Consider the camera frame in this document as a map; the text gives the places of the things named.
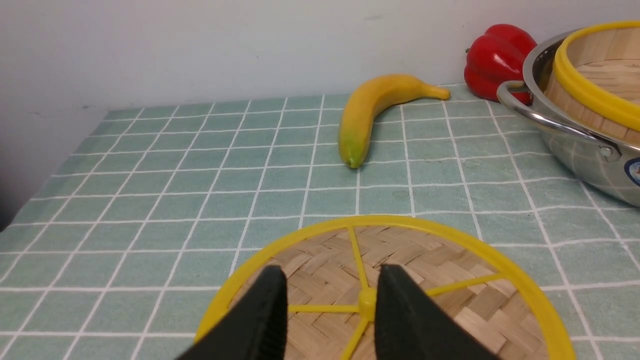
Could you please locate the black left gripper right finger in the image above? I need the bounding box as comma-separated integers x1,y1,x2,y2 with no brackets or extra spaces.
374,264,498,360

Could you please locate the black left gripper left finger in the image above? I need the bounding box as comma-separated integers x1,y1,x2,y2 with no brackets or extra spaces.
177,265,288,360

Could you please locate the bamboo steamer lid yellow rim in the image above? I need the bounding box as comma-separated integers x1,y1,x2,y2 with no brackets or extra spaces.
195,215,577,360

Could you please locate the bamboo steamer basket yellow rim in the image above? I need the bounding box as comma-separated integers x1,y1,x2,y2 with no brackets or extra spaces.
544,20,640,147

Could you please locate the stainless steel pot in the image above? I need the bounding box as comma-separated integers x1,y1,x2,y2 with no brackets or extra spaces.
496,32,640,207

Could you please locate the green checked tablecloth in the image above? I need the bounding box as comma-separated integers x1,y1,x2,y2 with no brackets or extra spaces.
0,84,639,360

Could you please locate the yellow plastic banana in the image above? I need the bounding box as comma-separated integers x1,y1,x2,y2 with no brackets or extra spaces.
337,73,451,169

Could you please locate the red bell pepper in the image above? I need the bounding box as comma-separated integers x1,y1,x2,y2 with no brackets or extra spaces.
463,23,538,103

